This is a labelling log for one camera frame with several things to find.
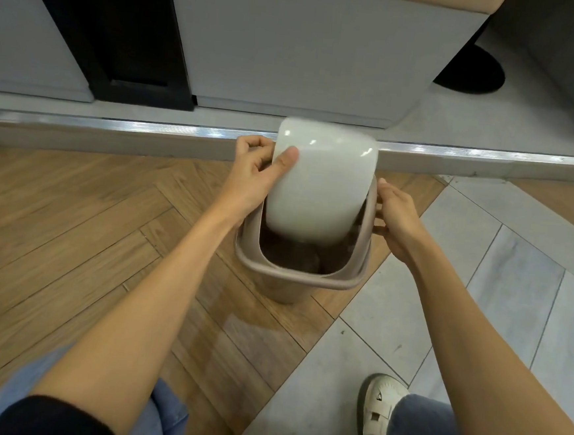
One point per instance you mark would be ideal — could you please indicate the metal floor strip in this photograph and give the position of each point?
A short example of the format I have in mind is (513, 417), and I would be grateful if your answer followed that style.
(125, 126)

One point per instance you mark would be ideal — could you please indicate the person's left hand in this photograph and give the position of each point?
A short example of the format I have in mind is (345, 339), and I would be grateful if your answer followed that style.
(247, 182)

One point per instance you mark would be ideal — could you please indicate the white plastic bin lid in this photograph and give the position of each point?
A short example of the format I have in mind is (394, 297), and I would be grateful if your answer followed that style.
(319, 187)

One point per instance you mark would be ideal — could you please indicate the person's left thumb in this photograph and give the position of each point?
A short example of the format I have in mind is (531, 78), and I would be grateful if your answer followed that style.
(285, 163)

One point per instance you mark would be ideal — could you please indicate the wide grey cabinet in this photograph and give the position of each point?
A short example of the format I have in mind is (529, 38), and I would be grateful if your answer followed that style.
(305, 48)

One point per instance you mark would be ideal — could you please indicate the black round base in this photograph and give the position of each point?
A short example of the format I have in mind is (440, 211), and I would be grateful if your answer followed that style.
(474, 73)

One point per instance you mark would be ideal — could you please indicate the person's right hand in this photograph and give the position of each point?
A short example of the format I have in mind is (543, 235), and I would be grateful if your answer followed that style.
(403, 224)

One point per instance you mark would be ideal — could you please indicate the blue jeans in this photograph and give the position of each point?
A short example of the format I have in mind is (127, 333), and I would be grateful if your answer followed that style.
(165, 416)

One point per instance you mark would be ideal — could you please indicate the person's right thumb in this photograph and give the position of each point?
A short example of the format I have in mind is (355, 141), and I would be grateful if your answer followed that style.
(387, 190)

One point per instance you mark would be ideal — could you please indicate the beige plastic trash bin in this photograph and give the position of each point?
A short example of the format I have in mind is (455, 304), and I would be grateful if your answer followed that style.
(282, 279)

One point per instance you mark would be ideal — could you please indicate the black sleeve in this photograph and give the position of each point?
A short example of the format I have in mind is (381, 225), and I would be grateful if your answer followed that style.
(48, 421)

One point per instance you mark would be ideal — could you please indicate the grey cabinet side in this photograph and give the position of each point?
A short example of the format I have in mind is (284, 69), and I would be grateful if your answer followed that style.
(567, 53)

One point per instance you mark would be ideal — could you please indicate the white sandal shoe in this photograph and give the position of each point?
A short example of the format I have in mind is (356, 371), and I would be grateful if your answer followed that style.
(380, 415)

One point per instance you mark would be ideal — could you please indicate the person's right forearm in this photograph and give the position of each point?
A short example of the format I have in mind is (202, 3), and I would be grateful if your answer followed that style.
(485, 349)

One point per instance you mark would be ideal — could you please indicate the black recessed panel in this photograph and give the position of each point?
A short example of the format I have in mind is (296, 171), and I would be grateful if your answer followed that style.
(128, 29)

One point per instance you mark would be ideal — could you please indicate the person's left forearm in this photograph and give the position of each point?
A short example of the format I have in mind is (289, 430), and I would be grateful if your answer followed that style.
(151, 308)

